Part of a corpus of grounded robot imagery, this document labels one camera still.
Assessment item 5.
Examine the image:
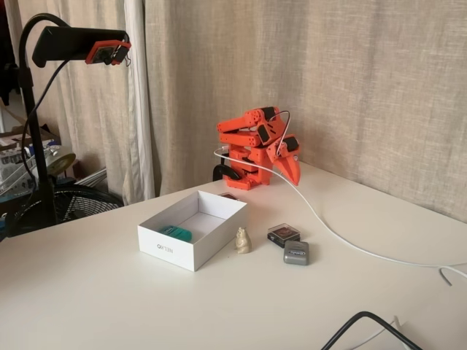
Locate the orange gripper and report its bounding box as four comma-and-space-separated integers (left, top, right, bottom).
265, 133, 303, 187

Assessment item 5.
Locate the green cube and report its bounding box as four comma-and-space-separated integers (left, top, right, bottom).
157, 225, 193, 243

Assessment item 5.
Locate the white cardboard box bin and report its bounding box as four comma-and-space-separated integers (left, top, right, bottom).
137, 190, 249, 273

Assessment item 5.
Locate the black table clamp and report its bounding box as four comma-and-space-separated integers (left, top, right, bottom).
212, 163, 244, 182

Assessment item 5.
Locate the grey small case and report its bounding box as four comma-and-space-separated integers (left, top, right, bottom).
282, 240, 312, 266

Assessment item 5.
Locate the beige bear figurine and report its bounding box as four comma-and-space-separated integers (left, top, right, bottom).
234, 226, 253, 255

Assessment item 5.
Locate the beige linen curtain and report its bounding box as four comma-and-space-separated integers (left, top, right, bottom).
144, 0, 467, 224

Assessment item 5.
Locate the black floor fan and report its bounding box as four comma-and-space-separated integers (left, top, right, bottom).
0, 183, 126, 240

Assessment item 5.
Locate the olive round lamp head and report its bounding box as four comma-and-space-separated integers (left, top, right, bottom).
46, 152, 77, 176

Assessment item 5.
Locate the black gooseneck stand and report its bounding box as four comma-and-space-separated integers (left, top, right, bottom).
7, 13, 74, 238

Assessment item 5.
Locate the brown cardboard box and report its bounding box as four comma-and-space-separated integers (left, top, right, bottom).
0, 125, 61, 156

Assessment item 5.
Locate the thick black cable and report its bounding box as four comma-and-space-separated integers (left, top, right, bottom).
320, 311, 424, 350

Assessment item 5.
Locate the long white cable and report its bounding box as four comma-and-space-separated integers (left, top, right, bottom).
213, 144, 467, 269

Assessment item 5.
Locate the white cable under black cable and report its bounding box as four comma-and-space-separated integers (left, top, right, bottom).
348, 315, 406, 350

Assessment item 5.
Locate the black camera stand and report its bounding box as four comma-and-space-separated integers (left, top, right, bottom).
5, 0, 162, 206

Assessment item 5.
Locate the short white cable end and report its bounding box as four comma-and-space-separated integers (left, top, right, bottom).
439, 266, 467, 287

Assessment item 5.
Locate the orange camera module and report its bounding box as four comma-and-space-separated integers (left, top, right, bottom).
85, 39, 132, 68

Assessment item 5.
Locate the black camera holder bar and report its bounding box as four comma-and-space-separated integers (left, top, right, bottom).
31, 26, 131, 69

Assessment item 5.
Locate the thin black camera cable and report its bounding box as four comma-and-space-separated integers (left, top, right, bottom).
5, 58, 73, 238

